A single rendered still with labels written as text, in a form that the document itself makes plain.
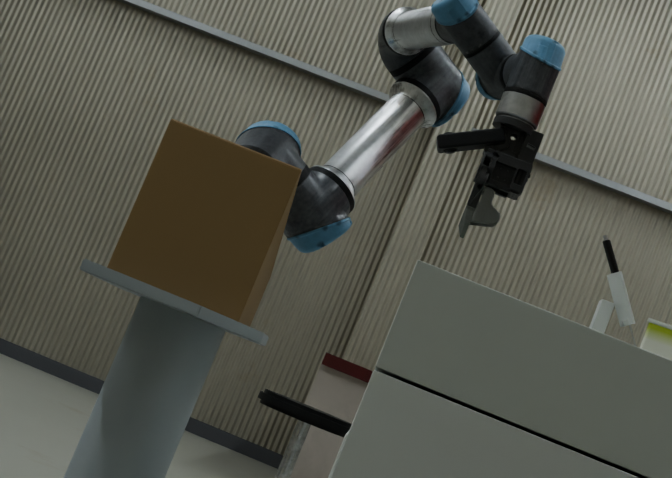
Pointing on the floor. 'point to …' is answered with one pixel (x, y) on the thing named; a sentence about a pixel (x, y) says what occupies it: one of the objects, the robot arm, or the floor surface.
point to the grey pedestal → (150, 382)
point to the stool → (300, 426)
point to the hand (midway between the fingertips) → (460, 228)
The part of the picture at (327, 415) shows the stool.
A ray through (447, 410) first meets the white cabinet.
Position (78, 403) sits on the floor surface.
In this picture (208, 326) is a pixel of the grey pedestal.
